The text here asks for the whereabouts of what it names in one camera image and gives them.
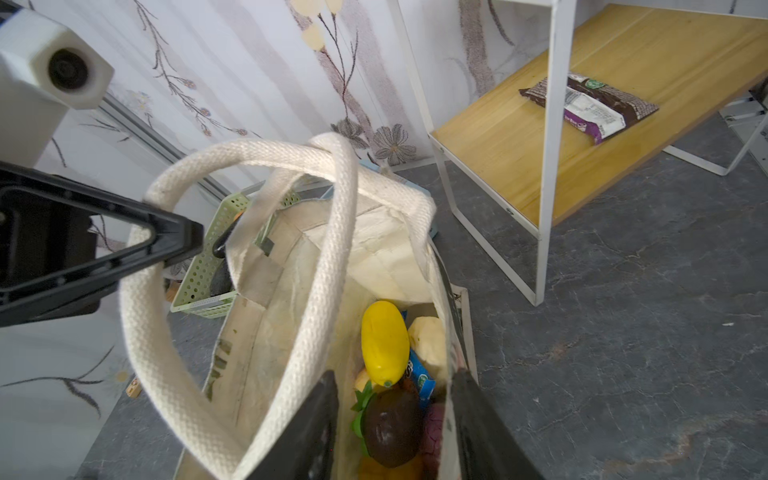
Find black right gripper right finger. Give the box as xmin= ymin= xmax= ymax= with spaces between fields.
xmin=450 ymin=369 xmax=543 ymax=480

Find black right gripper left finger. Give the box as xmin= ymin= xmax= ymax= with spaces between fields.
xmin=247 ymin=370 xmax=339 ymax=480

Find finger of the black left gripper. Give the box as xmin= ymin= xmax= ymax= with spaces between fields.
xmin=1 ymin=163 xmax=204 ymax=327

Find purple cabbage toy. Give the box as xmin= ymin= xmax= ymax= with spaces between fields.
xmin=421 ymin=403 xmax=445 ymax=479

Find orange potato toy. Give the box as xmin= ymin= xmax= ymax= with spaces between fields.
xmin=357 ymin=454 xmax=424 ymax=480

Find red peach toy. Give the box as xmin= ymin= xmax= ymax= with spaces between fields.
xmin=354 ymin=368 xmax=373 ymax=392

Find blue candy bag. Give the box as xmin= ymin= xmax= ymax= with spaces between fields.
xmin=405 ymin=349 xmax=437 ymax=410

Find dark mangosteen toy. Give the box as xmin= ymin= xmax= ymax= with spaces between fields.
xmin=351 ymin=381 xmax=424 ymax=468

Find cream white round vegetable toy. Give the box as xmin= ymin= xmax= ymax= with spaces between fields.
xmin=408 ymin=316 xmax=448 ymax=389

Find yellow mango toy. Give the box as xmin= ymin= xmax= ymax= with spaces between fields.
xmin=361 ymin=300 xmax=410 ymax=388

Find small wooden block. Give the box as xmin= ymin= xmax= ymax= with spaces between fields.
xmin=125 ymin=377 xmax=143 ymax=399

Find green plastic basket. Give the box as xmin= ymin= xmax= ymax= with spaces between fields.
xmin=169 ymin=190 xmax=302 ymax=319

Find brown candy bar wrapper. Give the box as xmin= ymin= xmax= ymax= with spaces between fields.
xmin=518 ymin=73 xmax=660 ymax=145

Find white wire wooden shelf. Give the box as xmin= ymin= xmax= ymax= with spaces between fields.
xmin=389 ymin=1 xmax=767 ymax=305

